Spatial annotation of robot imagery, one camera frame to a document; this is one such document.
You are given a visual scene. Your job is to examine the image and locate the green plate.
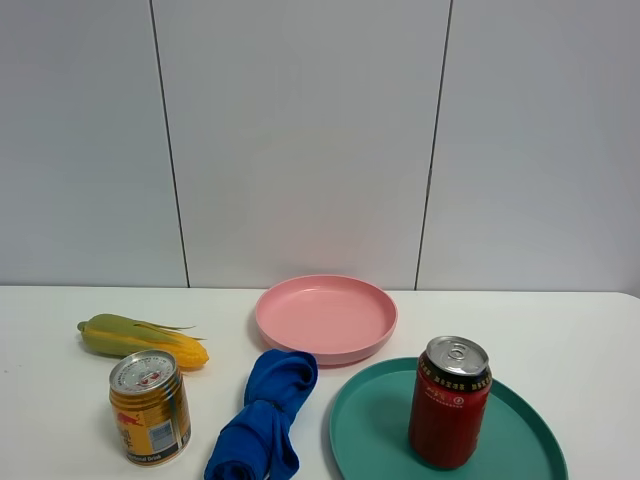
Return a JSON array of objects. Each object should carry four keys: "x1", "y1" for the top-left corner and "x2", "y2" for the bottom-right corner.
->
[{"x1": 328, "y1": 357, "x2": 569, "y2": 480}]

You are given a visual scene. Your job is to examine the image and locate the pink plate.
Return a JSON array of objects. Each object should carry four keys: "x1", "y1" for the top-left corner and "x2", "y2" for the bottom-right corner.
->
[{"x1": 255, "y1": 275, "x2": 398, "y2": 367}]

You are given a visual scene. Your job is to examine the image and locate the gold energy drink can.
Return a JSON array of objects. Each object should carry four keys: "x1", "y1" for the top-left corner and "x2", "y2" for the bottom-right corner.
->
[{"x1": 109, "y1": 350, "x2": 192, "y2": 466}]

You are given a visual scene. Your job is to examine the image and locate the toy corn cob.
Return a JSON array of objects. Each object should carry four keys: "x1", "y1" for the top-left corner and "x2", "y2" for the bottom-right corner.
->
[{"x1": 77, "y1": 314, "x2": 209, "y2": 369}]

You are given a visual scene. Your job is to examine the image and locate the red drink can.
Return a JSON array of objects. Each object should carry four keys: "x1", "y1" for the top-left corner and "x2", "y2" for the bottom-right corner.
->
[{"x1": 408, "y1": 336, "x2": 492, "y2": 469}]

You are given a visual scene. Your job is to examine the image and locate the blue cloth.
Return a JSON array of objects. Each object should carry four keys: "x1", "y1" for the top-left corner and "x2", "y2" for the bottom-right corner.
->
[{"x1": 204, "y1": 349, "x2": 318, "y2": 479}]

